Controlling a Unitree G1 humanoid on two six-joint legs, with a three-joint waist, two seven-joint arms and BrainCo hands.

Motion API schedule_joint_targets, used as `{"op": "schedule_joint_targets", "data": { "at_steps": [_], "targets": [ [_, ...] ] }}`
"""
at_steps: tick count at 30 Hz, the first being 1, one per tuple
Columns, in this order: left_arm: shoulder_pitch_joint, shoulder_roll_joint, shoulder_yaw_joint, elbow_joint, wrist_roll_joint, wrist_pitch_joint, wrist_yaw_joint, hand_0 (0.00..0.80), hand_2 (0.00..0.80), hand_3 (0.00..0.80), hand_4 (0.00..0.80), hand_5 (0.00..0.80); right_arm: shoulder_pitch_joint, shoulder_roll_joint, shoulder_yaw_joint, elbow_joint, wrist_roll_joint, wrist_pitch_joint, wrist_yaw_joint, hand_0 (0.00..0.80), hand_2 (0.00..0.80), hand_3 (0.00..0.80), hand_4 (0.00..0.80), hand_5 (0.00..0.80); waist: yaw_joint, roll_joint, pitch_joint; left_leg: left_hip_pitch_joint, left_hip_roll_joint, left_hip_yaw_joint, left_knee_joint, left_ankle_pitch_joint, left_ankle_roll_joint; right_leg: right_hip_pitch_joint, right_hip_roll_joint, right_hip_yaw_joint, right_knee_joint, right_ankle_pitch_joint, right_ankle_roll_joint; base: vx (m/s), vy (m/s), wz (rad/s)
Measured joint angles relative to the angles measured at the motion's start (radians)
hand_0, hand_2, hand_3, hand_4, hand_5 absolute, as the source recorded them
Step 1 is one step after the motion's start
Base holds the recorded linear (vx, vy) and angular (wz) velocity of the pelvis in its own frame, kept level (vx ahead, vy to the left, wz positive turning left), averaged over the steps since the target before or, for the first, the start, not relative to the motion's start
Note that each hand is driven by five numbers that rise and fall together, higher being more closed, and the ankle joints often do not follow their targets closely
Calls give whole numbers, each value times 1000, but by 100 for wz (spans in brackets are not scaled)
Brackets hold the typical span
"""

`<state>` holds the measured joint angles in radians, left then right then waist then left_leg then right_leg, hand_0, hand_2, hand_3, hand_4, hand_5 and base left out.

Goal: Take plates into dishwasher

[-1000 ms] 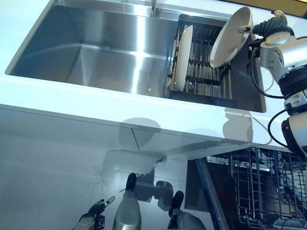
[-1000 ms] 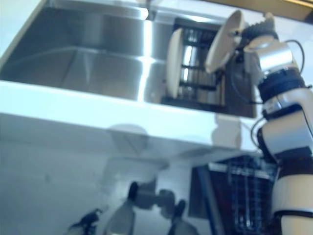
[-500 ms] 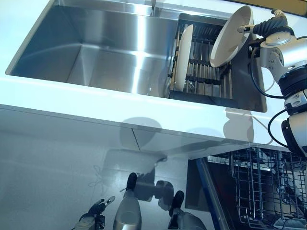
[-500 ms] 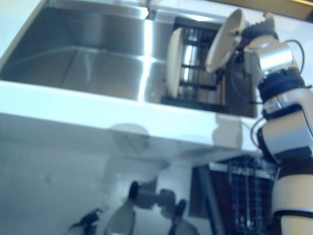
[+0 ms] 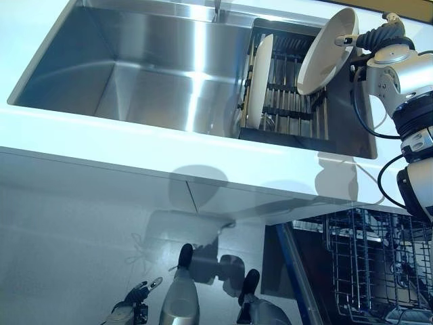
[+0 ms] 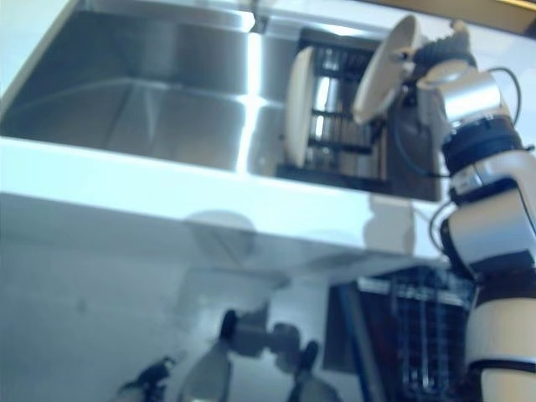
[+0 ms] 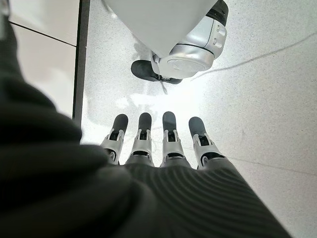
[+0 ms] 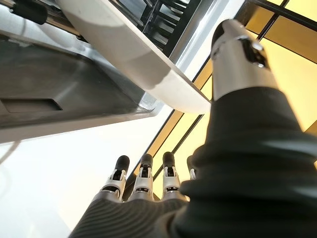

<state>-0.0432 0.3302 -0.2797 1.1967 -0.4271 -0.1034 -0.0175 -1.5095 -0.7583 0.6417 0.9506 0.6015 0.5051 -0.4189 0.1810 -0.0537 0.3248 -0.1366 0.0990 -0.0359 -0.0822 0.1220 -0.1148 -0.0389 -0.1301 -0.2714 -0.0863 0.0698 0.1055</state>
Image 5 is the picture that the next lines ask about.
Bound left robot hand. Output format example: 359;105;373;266
122;276;165;307

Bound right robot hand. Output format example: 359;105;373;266
334;12;417;52

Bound large white round plate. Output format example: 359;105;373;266
296;6;360;97

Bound black built-in dishwasher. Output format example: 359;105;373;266
263;202;433;325

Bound silver left robot leg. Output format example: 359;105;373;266
158;266;201;325

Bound silver robot leg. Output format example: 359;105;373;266
158;266;201;325
235;294;292;325

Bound black left robot foot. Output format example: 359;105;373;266
177;242;194;271

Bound black robot foot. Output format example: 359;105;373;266
237;268;261;307
177;242;194;271

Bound black right robot foot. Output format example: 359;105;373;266
237;268;261;307

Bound black dish drying rack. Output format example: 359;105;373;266
237;18;340;142

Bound white glossy cabinet door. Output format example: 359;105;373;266
185;180;339;227
0;146;202;244

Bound silver right robot leg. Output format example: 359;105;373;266
235;294;292;325

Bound chrome pull-down kitchen faucet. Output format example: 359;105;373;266
212;0;227;22

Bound stainless steel kitchen sink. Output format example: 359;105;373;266
6;0;378;160

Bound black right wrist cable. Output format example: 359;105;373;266
350;79;433;208

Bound dishwasher upper wire rack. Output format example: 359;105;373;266
382;207;433;316

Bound dishwasher wire rack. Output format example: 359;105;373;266
382;207;433;316
325;207;433;324

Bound dishwasher lower wire rack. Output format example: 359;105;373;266
325;207;433;324

